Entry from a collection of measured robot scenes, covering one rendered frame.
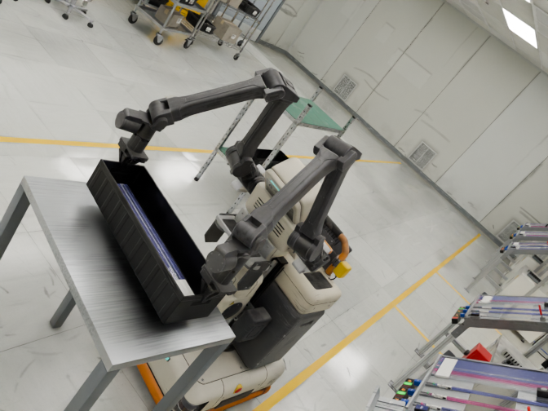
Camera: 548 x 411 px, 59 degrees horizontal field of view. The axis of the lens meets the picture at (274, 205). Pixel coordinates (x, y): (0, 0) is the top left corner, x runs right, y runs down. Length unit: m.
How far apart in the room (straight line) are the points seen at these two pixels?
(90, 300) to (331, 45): 10.98
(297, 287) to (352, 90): 9.71
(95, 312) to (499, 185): 9.85
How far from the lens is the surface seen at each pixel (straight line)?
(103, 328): 1.36
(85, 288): 1.43
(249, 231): 1.26
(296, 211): 1.72
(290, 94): 1.65
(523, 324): 3.47
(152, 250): 1.43
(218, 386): 2.22
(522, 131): 10.74
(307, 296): 2.08
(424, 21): 11.44
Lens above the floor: 1.76
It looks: 23 degrees down
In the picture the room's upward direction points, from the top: 38 degrees clockwise
